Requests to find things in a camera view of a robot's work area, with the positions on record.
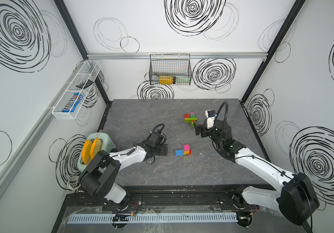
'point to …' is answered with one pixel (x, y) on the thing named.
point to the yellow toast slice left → (87, 151)
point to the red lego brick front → (190, 152)
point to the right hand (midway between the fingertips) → (203, 120)
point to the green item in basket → (182, 79)
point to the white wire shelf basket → (88, 71)
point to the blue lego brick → (179, 153)
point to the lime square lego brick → (192, 124)
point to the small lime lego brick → (186, 157)
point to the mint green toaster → (107, 145)
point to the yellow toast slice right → (95, 147)
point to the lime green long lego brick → (189, 120)
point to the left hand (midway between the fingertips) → (162, 148)
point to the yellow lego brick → (186, 152)
